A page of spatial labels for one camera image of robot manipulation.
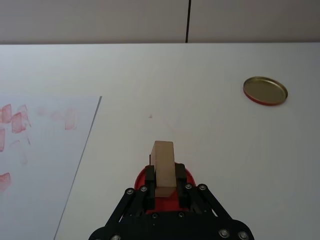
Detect wooden stamp block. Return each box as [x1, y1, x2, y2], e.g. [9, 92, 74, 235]
[149, 140, 176, 199]

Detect round gold tin lid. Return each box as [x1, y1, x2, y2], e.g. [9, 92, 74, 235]
[242, 76, 289, 107]

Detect round red ink pad tin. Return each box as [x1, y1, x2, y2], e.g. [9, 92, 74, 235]
[134, 162, 198, 216]

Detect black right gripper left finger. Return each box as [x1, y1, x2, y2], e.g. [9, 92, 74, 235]
[87, 164, 157, 240]

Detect white paper with red stamps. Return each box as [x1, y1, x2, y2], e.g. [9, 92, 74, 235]
[0, 95, 103, 240]

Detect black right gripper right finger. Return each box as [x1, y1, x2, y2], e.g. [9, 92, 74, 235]
[175, 163, 255, 240]

